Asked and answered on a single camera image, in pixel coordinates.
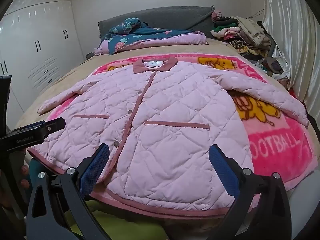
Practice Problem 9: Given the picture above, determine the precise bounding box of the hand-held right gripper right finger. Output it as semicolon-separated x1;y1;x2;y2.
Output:
209;144;293;240

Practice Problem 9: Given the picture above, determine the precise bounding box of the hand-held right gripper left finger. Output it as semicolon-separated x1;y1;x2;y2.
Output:
26;143;110;240

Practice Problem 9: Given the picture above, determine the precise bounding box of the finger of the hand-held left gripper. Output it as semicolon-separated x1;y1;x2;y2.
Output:
40;117;66;138

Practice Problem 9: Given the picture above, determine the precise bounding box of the pink quilted jacket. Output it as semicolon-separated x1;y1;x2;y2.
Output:
27;57;308;218

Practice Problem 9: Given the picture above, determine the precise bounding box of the pile of assorted clothes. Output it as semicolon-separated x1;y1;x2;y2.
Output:
211;10;290;80

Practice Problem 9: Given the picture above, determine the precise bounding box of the person's left hand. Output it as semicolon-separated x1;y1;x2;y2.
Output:
19;164;32;189

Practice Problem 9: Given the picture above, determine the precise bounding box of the person's teal and green clothing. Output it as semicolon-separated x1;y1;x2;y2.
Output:
29;159;170;240

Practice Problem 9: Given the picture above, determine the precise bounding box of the pink printed blanket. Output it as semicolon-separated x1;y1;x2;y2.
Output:
37;53;319;193

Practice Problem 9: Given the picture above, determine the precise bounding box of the bed with beige sheet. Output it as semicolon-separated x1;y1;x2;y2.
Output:
14;37;320;205

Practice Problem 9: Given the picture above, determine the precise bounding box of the white wardrobe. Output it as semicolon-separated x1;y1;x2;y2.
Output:
0;0;84;130

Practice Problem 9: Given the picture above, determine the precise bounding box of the dark blue floral quilt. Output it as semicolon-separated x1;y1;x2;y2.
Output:
94;17;208;56

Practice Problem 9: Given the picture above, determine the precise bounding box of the grey headboard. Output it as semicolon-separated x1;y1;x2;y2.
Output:
97;5;215;39

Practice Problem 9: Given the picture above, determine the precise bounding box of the shiny cream curtain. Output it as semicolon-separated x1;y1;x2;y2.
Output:
262;0;320;120

